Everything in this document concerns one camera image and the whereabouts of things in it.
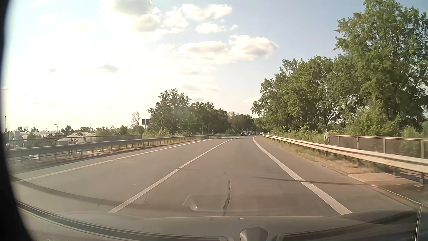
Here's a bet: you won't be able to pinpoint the row of trees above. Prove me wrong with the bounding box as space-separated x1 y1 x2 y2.
129 88 257 137
251 0 428 138

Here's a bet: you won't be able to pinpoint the grey asphalt road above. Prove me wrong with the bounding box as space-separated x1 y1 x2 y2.
10 135 428 218

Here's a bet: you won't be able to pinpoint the grass verge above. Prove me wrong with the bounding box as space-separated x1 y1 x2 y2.
264 134 338 163

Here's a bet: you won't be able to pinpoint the car's own bonnet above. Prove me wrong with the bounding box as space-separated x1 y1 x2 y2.
16 200 428 241

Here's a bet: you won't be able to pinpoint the metal bridge railing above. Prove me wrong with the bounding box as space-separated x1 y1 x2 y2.
324 132 428 159
5 134 143 149

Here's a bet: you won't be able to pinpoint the road markings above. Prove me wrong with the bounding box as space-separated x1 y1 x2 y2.
15 135 353 215

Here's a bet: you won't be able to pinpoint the building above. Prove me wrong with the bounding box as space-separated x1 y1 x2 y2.
57 132 100 145

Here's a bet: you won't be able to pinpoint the metal guard rail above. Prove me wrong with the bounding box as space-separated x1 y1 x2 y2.
262 134 428 185
5 134 239 163

